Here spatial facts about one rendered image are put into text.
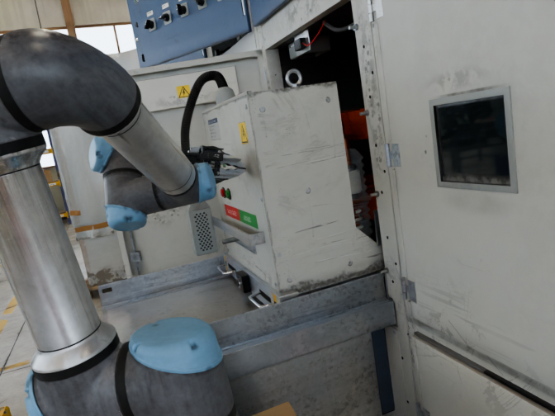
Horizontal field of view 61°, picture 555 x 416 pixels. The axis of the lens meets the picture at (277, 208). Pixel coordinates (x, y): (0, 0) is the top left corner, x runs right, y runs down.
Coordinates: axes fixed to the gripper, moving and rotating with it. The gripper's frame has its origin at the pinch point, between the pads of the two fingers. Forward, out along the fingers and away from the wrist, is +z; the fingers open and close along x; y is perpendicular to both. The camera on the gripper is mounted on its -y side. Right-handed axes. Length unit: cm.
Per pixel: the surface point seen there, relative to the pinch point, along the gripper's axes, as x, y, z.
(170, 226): -19, -63, 9
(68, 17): 388, -1074, 161
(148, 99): 25, -60, -3
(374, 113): 13.4, 25.6, 19.2
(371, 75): 21.3, 26.1, 16.9
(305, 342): -39.3, 18.0, 9.3
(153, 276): -34, -45, -3
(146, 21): 63, -92, 6
